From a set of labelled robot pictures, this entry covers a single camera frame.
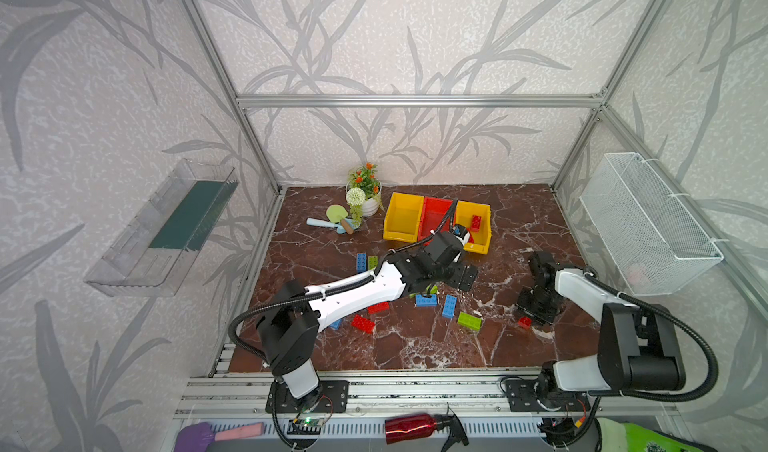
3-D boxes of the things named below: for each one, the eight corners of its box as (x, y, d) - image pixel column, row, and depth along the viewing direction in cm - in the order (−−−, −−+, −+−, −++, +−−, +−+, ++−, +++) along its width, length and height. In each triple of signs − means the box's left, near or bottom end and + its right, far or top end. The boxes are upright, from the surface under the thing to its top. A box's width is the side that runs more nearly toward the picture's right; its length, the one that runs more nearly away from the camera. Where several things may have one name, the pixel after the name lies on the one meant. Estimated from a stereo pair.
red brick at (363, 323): (351, 324, 88) (350, 322, 86) (356, 315, 89) (356, 312, 88) (370, 334, 86) (370, 332, 84) (376, 324, 88) (375, 322, 86)
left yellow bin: (382, 241, 106) (380, 228, 101) (391, 205, 118) (391, 191, 112) (415, 246, 105) (416, 233, 99) (422, 209, 116) (423, 196, 110)
